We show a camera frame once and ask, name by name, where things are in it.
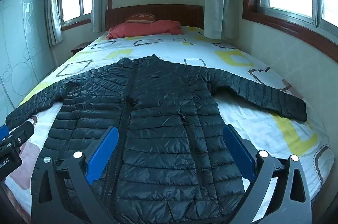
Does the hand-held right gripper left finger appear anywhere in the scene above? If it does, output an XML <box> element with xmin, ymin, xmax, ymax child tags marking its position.
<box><xmin>30</xmin><ymin>126</ymin><xmax>119</xmax><ymax>224</ymax></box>

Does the brown wooden nightstand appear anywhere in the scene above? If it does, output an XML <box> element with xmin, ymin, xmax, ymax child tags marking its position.
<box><xmin>71</xmin><ymin>42</ymin><xmax>92</xmax><ymax>56</ymax></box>

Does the orange printed cushion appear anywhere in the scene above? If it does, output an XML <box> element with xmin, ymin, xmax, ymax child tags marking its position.
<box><xmin>125</xmin><ymin>12</ymin><xmax>158</xmax><ymax>23</ymax></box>

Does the black quilted puffer jacket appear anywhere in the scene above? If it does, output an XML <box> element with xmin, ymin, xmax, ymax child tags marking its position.
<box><xmin>5</xmin><ymin>54</ymin><xmax>308</xmax><ymax>224</ymax></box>

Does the brown wooden headboard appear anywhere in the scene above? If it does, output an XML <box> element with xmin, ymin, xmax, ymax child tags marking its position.
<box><xmin>105</xmin><ymin>4</ymin><xmax>204</xmax><ymax>31</ymax></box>

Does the pale patterned wardrobe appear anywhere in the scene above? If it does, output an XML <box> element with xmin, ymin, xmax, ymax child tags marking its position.
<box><xmin>0</xmin><ymin>0</ymin><xmax>57</xmax><ymax>119</ymax></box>

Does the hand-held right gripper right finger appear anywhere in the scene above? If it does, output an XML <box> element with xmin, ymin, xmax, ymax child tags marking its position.
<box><xmin>222</xmin><ymin>124</ymin><xmax>313</xmax><ymax>224</ymax></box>

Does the bed with printed sheet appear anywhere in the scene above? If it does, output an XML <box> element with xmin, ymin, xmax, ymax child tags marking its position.
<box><xmin>5</xmin><ymin>25</ymin><xmax>336</xmax><ymax>215</ymax></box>

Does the red pillow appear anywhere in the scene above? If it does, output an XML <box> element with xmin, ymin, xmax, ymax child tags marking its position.
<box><xmin>106</xmin><ymin>19</ymin><xmax>183</xmax><ymax>40</ymax></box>

